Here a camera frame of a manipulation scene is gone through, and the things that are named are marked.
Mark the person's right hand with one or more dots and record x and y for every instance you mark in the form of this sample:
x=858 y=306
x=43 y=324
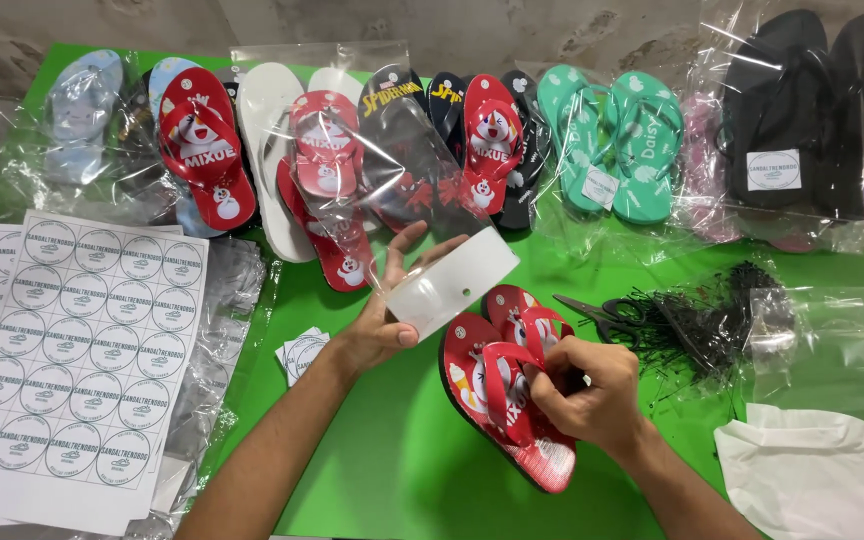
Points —
x=597 y=390

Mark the person's left hand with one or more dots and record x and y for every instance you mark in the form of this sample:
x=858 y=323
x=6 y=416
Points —
x=372 y=330

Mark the red snowman flip-flop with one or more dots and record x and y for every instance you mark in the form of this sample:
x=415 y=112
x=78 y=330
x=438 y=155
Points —
x=493 y=142
x=511 y=307
x=207 y=150
x=481 y=390

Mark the clear bag with white header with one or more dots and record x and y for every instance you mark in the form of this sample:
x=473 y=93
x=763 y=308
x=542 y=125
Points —
x=432 y=225

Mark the small cut sticker pieces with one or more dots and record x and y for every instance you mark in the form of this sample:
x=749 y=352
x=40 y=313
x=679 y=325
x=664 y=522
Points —
x=301 y=356

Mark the pile of black plastic ties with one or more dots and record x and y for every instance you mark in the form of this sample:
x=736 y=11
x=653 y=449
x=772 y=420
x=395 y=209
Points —
x=702 y=322

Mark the bagged red snowman flip-flops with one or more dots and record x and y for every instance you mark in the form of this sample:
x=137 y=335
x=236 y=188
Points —
x=327 y=195

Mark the heap of clear plastic wrappers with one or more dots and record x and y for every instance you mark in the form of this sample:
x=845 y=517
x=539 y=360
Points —
x=226 y=300

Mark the clear bag round teal flip-flops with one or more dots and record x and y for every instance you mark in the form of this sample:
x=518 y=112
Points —
x=612 y=225

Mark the black yellow-print flip-flop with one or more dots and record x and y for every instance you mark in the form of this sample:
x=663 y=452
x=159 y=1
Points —
x=448 y=112
x=394 y=150

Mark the white label sticker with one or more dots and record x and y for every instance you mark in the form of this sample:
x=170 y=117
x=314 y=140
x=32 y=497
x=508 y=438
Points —
x=600 y=187
x=773 y=170

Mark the black white-print flip-flop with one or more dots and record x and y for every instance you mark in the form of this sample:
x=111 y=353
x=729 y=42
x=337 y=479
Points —
x=529 y=172

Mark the bagged pink flip-flops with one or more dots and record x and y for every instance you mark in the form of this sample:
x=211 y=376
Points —
x=709 y=187

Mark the white crumpled plastic bag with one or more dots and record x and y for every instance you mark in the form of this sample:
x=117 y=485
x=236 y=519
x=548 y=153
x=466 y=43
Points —
x=814 y=472

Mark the stack of clear plastic bags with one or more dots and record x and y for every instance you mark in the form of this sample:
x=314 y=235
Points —
x=829 y=345

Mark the teal flip-flop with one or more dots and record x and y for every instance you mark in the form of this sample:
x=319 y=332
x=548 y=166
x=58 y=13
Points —
x=646 y=150
x=568 y=135

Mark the stack of round sticker sheets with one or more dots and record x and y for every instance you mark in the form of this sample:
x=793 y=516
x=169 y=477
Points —
x=72 y=360

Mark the bagged light blue flip-flops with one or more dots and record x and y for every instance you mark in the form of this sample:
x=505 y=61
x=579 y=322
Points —
x=87 y=105

